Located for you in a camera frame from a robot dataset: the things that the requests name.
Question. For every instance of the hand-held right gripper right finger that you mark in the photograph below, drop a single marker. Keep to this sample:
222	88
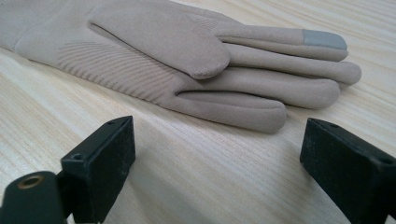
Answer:
345	168

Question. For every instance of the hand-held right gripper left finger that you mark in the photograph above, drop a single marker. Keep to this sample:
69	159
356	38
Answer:
99	168

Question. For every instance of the beige fabric glove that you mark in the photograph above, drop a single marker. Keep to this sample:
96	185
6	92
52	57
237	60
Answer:
149	53

